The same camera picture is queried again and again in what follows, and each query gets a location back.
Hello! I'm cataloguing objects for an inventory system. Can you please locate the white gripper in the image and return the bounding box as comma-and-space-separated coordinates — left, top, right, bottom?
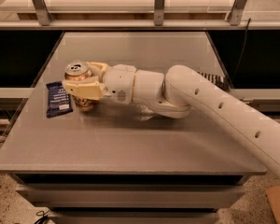
62, 62, 137, 105

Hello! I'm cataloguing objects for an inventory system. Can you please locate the black cable on right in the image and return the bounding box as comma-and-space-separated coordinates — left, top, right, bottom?
232, 18, 252, 82

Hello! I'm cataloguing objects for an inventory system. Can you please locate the black cable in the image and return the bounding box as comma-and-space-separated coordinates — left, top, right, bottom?
232, 18, 252, 82
34, 209, 50, 224

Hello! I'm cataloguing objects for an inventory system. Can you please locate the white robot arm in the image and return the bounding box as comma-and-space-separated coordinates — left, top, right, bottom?
62, 62, 280, 179

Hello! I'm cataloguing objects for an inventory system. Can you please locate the black cable bottom left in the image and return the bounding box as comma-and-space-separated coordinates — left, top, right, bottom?
34, 209, 50, 224

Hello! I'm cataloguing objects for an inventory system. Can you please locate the black striped snack bar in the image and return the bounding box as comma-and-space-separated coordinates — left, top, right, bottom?
200, 72, 229, 91

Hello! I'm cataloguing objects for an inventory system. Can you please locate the dark blue snack bar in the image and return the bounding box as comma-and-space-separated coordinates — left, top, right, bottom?
46, 81, 73, 118

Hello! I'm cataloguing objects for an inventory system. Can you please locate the metal railing frame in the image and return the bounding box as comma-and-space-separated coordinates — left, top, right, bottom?
0, 0, 280, 31

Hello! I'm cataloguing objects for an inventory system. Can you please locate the orange soda can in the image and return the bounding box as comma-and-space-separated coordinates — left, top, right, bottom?
64, 62, 97, 111

